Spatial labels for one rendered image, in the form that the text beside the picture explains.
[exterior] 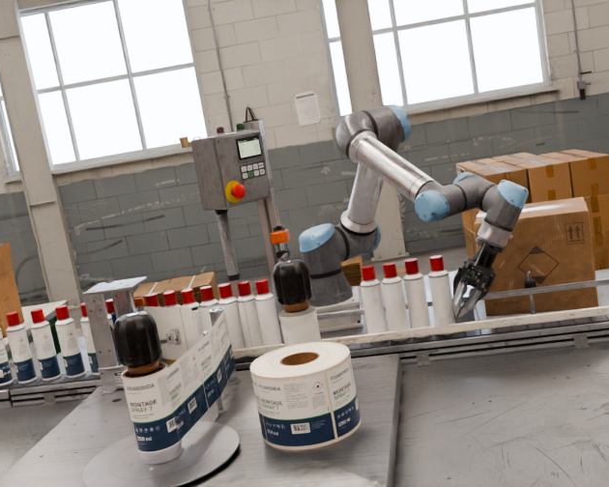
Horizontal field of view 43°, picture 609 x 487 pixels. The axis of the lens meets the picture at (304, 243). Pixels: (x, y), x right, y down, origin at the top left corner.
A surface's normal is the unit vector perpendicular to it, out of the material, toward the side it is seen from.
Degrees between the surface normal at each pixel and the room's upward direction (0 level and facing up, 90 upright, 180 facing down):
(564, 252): 90
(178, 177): 90
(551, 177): 89
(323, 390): 90
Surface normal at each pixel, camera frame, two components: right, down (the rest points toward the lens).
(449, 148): -0.04, 0.18
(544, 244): -0.28, 0.21
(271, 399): -0.58, 0.23
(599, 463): -0.17, -0.97
